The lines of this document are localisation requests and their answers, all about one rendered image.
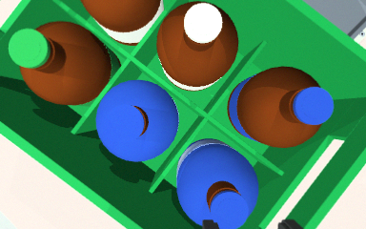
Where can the blue-labeled bottle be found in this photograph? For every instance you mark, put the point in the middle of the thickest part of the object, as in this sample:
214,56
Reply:
137,120
214,181

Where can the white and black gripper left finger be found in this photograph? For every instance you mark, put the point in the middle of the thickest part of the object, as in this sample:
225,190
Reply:
209,224

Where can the brown bottle with blue cap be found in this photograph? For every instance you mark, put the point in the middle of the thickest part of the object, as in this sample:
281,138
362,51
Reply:
281,107

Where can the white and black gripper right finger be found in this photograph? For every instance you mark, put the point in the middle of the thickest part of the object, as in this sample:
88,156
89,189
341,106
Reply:
288,224

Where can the grey rectangular tray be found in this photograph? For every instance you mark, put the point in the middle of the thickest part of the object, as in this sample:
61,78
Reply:
348,15

